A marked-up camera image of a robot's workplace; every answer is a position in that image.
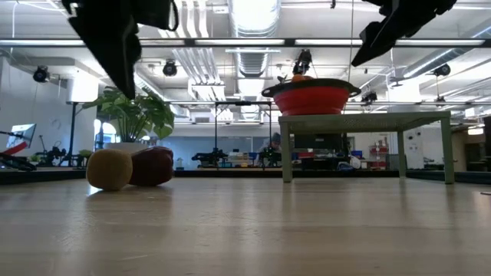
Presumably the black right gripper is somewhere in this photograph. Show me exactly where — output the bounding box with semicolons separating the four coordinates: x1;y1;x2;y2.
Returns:
351;0;458;68

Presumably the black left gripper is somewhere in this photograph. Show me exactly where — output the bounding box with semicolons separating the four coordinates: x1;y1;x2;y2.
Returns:
61;0;180;100

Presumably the green perforated metal shelf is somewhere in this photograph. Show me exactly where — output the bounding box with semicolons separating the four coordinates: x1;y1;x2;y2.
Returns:
278;110;456;185

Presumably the orange tangerine with leaf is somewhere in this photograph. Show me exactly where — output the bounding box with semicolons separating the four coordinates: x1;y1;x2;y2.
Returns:
276;74;315;84

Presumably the red collapsible colander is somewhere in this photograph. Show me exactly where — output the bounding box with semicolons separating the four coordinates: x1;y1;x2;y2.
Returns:
261;77;362;117

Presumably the brown kiwi fruit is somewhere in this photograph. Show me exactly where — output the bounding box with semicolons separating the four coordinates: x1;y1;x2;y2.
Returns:
85;148;133;192

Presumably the dark maroon fruit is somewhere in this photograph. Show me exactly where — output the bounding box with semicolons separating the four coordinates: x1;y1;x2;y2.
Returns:
128;146;174;188

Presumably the green plant in white pot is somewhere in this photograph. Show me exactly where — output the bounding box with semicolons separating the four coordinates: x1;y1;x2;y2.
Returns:
82;86;176;155

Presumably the tilted silver monitor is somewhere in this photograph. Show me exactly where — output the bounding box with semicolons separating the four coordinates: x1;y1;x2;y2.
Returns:
6;123;38;150

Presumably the person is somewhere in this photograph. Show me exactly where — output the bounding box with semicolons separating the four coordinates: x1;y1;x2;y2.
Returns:
259;132;284;166

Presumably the black metal rack frame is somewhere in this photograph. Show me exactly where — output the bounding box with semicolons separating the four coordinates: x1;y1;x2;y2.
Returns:
213;100;274;153

